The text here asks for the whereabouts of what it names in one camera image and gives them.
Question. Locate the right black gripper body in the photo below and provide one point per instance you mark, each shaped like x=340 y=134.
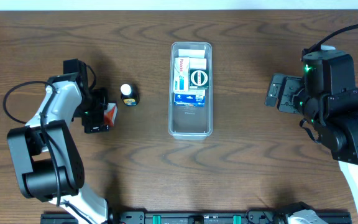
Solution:
x=286 y=95

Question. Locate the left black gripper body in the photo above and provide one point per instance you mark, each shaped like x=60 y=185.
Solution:
x=97 y=112

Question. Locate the red Panadol box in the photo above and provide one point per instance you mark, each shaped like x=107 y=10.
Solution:
x=110 y=114

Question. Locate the dark bottle white cap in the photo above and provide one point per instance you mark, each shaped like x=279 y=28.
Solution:
x=129 y=94

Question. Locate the blue tall box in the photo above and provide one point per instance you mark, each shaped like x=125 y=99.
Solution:
x=190 y=98

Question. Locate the white Panadol box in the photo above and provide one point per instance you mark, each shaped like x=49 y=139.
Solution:
x=181 y=74

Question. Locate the clear plastic container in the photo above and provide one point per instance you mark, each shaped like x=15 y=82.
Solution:
x=191 y=122

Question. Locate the green round-logo box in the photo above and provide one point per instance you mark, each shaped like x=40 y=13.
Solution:
x=199 y=79

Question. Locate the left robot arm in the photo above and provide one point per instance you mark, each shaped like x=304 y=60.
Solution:
x=46 y=161

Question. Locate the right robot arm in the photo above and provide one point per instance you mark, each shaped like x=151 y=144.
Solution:
x=339 y=134

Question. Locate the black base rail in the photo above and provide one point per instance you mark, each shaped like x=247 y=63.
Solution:
x=252 y=216

